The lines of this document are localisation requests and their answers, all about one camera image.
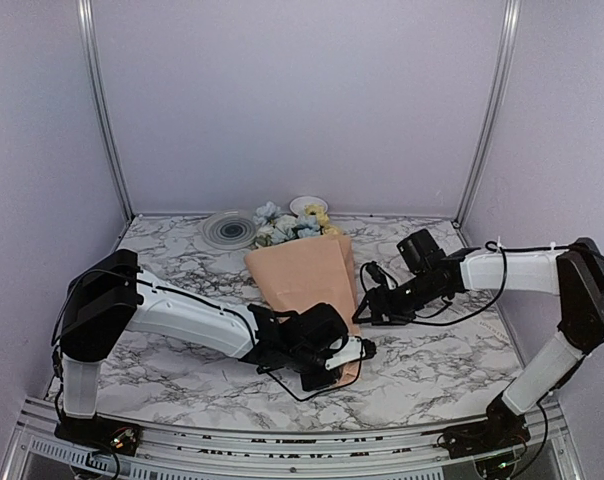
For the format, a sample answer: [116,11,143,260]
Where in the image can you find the right aluminium corner post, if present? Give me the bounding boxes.
[454,0,522,229]

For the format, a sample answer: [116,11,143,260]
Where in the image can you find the yellow fake flower stem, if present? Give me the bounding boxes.
[304,204,343,235]

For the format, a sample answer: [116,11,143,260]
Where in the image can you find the white fake rose stem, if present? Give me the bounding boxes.
[254,215,297,248]

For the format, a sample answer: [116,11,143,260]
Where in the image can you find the blue fake flower stem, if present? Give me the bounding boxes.
[253,201,321,241]

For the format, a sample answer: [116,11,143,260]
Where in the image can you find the orange and white bowl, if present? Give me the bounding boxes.
[289,196,328,215]

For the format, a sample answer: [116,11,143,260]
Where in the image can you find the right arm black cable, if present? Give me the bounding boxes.
[359,242,604,346]

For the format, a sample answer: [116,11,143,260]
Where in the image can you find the aluminium front rail frame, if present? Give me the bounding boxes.
[0,398,585,479]

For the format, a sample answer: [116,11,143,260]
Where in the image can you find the grey striped plate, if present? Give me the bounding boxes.
[201,210,257,250]

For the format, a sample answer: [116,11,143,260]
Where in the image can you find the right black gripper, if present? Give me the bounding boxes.
[352,270,445,326]

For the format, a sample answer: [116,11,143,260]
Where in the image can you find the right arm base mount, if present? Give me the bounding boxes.
[438,398,531,459]

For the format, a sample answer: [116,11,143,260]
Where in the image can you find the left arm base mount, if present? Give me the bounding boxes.
[54,410,142,456]

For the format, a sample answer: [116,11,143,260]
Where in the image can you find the peach wrapping paper sheet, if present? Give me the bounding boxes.
[244,235,361,387]

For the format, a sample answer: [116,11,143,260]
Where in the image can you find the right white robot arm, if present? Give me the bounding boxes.
[353,230,604,448]

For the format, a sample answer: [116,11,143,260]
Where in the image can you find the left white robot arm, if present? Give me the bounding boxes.
[51,249,376,445]

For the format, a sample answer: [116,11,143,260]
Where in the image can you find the left aluminium corner post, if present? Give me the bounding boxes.
[76,0,135,222]

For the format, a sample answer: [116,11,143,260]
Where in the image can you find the aluminium corner post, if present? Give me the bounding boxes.
[454,0,522,229]
[76,0,135,222]

